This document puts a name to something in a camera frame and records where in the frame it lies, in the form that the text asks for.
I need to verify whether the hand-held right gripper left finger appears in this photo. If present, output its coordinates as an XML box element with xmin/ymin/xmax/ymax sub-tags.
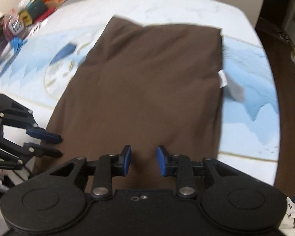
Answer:
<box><xmin>49</xmin><ymin>145</ymin><xmax>132</xmax><ymax>199</ymax></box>

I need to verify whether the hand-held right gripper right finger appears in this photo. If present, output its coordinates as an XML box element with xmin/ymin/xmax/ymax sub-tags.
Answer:
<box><xmin>156</xmin><ymin>146</ymin><xmax>239</xmax><ymax>199</ymax></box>

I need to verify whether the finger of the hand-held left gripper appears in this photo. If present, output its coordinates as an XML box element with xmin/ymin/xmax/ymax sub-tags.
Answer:
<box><xmin>0</xmin><ymin>93</ymin><xmax>63</xmax><ymax>144</ymax></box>
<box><xmin>0</xmin><ymin>133</ymin><xmax>63</xmax><ymax>170</ymax></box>

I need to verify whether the brown shirt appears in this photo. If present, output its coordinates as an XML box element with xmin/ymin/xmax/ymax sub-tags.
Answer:
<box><xmin>33</xmin><ymin>16</ymin><xmax>246</xmax><ymax>195</ymax></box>

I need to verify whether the heap of bags and pouches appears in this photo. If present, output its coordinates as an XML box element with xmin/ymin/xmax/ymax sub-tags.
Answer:
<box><xmin>0</xmin><ymin>0</ymin><xmax>58</xmax><ymax>79</ymax></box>

